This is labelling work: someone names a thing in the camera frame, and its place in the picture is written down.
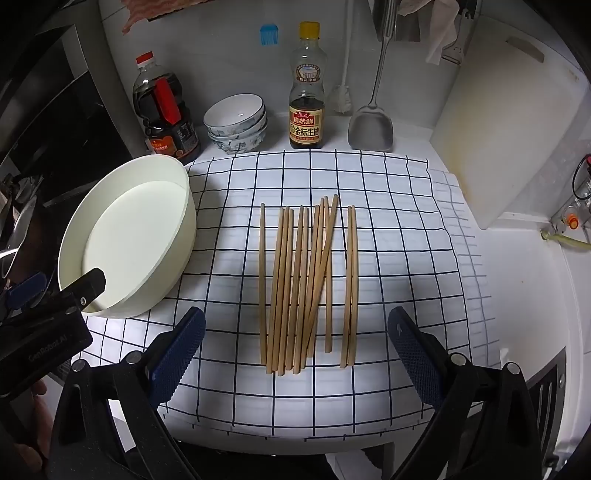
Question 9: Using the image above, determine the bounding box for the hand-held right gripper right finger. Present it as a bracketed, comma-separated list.
[387, 306, 555, 480]

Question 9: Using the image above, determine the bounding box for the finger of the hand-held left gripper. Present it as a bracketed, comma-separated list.
[0, 271, 49, 320]
[60, 268, 107, 315]

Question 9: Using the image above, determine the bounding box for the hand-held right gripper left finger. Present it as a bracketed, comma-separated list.
[46, 306, 207, 480]

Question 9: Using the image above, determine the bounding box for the large white round basin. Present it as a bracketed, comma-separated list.
[58, 154, 198, 319]

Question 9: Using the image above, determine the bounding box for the wooden chopstick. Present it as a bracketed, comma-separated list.
[266, 207, 288, 374]
[296, 205, 321, 371]
[292, 207, 310, 374]
[341, 205, 354, 369]
[259, 203, 267, 367]
[348, 205, 359, 367]
[285, 206, 305, 371]
[299, 195, 340, 370]
[277, 209, 294, 377]
[322, 196, 333, 353]

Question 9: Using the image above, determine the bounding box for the person's left hand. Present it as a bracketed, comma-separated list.
[0, 382, 52, 480]

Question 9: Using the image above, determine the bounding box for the white black-checked cloth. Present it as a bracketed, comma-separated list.
[76, 150, 504, 437]

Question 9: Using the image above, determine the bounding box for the black vented appliance panel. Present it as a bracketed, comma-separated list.
[526, 348, 567, 457]

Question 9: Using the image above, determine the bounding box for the gas valve with orange knob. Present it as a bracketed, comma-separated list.
[540, 154, 591, 254]

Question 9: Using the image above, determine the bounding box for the white blue-patterned bowl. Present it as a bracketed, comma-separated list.
[210, 129, 269, 154]
[204, 93, 266, 133]
[206, 115, 268, 144]

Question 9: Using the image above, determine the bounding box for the metal spatula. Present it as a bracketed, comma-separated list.
[348, 9, 396, 152]

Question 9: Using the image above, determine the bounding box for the white cutting board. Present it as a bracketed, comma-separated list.
[429, 17, 584, 230]

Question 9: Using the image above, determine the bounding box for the soy sauce bottle yellow cap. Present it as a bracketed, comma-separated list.
[288, 21, 326, 150]

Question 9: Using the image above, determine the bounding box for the white bottle brush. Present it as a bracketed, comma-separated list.
[332, 30, 354, 114]

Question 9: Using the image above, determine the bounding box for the red patterned cloth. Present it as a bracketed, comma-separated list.
[122, 0, 204, 35]

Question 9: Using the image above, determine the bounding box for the hanging beige towel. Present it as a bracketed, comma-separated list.
[399, 0, 462, 68]

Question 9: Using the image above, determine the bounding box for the dark oil bottle red handle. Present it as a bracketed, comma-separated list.
[132, 52, 201, 164]

